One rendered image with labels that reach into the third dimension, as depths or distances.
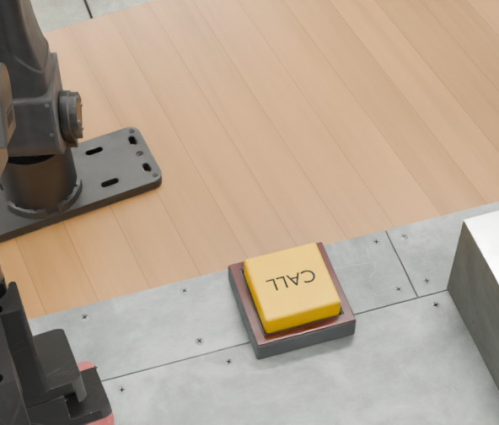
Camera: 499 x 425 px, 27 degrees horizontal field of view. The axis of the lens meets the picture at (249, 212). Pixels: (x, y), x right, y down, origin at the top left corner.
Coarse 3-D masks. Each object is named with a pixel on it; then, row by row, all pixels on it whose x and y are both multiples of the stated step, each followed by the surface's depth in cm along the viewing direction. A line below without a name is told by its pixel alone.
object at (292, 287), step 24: (264, 264) 82; (288, 264) 82; (312, 264) 82; (264, 288) 80; (288, 288) 80; (312, 288) 80; (264, 312) 79; (288, 312) 79; (312, 312) 80; (336, 312) 81
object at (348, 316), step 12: (324, 252) 85; (240, 264) 84; (240, 276) 83; (240, 288) 82; (336, 288) 82; (252, 312) 81; (348, 312) 81; (252, 324) 80; (312, 324) 80; (324, 324) 80; (336, 324) 80; (264, 336) 80; (276, 336) 80; (288, 336) 80
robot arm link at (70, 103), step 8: (64, 96) 80; (72, 96) 80; (64, 104) 79; (72, 104) 80; (80, 104) 83; (64, 112) 79; (72, 112) 80; (80, 112) 82; (64, 120) 79; (72, 120) 80; (80, 120) 82; (64, 128) 80; (72, 128) 80; (80, 128) 82; (64, 136) 81; (72, 136) 81; (80, 136) 82; (72, 144) 84
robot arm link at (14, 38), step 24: (0, 0) 71; (24, 0) 74; (0, 24) 72; (24, 24) 74; (0, 48) 74; (24, 48) 74; (48, 48) 79; (24, 72) 75; (48, 72) 78; (24, 96) 77; (48, 96) 77; (24, 120) 77; (48, 120) 78; (24, 144) 79; (48, 144) 79
